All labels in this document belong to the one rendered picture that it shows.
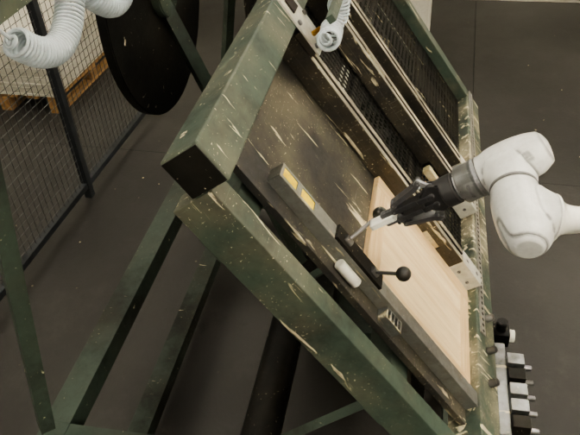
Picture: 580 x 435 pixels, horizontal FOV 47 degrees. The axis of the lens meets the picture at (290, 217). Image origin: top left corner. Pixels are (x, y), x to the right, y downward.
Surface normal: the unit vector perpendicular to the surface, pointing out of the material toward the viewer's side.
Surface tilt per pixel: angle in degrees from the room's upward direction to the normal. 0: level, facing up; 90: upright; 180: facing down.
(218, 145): 56
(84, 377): 0
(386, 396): 90
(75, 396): 0
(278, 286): 90
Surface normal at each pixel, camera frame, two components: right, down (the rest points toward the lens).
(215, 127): 0.78, -0.38
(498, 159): -0.65, -0.45
